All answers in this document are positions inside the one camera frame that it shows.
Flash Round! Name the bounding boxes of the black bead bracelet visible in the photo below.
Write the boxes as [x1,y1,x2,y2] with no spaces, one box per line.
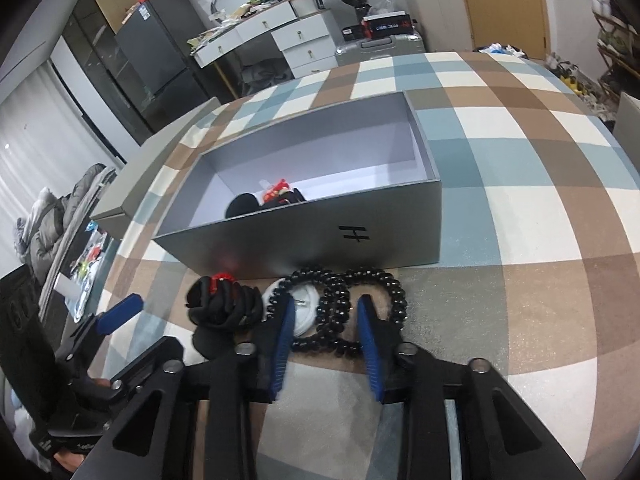
[264,268,346,356]
[316,266,409,359]

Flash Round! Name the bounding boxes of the grey jacket pile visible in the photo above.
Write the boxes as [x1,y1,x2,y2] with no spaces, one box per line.
[13,162,115,286]

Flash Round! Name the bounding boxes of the person's left hand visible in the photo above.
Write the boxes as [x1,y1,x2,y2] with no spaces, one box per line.
[49,376,114,476]

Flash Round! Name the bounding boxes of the plaid checkered blanket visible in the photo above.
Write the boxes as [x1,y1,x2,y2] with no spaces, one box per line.
[96,52,639,479]

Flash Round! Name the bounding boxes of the wooden door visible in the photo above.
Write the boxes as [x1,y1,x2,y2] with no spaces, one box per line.
[465,0,549,60]

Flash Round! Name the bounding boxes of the wooden shoe rack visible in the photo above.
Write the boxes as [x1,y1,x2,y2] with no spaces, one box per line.
[586,0,639,127]

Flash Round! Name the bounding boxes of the black refrigerator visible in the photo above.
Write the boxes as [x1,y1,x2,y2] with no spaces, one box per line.
[62,0,215,145]

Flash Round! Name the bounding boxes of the grey box lid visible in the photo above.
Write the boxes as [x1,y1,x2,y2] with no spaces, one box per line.
[91,98,220,240]

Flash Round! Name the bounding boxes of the grey open cardboard box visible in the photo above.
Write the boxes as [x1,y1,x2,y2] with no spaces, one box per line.
[154,92,442,278]

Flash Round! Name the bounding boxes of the black fabric hair accessory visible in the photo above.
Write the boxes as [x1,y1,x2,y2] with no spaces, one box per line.
[186,276,264,361]

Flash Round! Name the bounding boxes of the white desk with drawers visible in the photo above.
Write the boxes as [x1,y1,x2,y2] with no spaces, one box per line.
[191,0,343,98]

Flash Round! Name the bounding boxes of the white round pin badge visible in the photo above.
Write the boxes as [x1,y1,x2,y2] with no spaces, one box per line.
[260,278,320,338]

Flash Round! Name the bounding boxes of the red black shoe box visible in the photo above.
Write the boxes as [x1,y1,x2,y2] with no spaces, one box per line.
[361,11,414,40]

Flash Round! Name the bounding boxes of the silver suitcase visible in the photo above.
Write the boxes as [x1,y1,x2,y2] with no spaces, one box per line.
[335,32,426,66]

